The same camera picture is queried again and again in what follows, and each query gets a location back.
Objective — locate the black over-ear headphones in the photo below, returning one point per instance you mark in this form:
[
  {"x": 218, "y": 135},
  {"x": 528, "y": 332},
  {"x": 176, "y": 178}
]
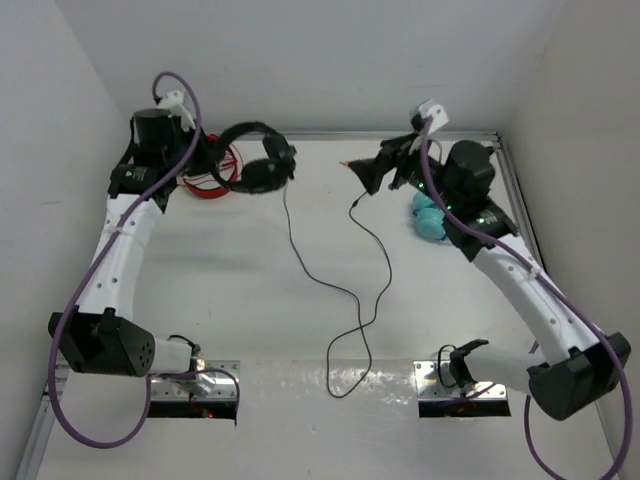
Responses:
[{"x": 260, "y": 176}]

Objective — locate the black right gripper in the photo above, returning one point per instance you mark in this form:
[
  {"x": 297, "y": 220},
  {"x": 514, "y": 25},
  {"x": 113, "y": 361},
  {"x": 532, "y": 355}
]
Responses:
[{"x": 395, "y": 152}]

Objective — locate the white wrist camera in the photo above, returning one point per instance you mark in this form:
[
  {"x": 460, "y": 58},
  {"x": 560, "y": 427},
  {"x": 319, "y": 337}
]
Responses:
[
  {"x": 430, "y": 116},
  {"x": 174, "y": 102}
]

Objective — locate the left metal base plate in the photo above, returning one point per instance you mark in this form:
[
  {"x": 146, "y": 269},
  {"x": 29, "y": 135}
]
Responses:
[{"x": 213, "y": 381}]

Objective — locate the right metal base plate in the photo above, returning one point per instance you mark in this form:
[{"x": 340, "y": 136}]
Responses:
[{"x": 433, "y": 383}]

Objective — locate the metal base plate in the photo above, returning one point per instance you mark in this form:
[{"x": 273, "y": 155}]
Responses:
[
  {"x": 433, "y": 383},
  {"x": 213, "y": 381}
]

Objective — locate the teal cat-ear headphones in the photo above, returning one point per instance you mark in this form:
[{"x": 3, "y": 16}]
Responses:
[{"x": 428, "y": 218}]

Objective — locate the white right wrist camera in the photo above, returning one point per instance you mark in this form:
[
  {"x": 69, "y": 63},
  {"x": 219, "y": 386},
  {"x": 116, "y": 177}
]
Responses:
[{"x": 430, "y": 116}]

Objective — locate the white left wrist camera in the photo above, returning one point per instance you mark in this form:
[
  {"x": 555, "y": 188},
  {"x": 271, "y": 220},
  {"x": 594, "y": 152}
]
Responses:
[{"x": 174, "y": 102}]

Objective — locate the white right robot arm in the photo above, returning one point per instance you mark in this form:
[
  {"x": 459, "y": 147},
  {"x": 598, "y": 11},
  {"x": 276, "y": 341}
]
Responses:
[{"x": 576, "y": 364}]

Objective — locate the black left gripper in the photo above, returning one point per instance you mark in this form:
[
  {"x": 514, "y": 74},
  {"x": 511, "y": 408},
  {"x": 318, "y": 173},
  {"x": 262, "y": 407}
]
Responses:
[{"x": 207, "y": 152}]

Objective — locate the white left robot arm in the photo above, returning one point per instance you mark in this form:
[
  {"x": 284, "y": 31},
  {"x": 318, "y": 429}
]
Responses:
[{"x": 99, "y": 335}]

